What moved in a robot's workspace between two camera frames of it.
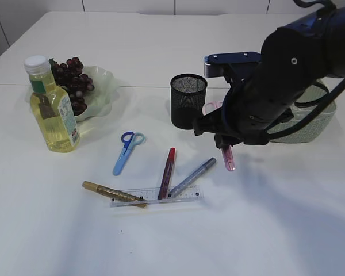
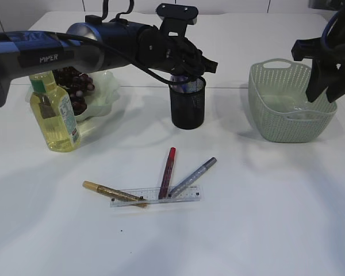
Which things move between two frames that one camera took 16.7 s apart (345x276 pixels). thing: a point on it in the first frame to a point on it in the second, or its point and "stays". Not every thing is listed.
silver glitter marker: x=211 y=161 stays
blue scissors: x=130 y=140 to x=195 y=85
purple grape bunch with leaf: x=69 y=76 stays
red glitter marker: x=164 y=188 stays
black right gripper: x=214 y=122 to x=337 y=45
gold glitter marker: x=116 y=194 stays
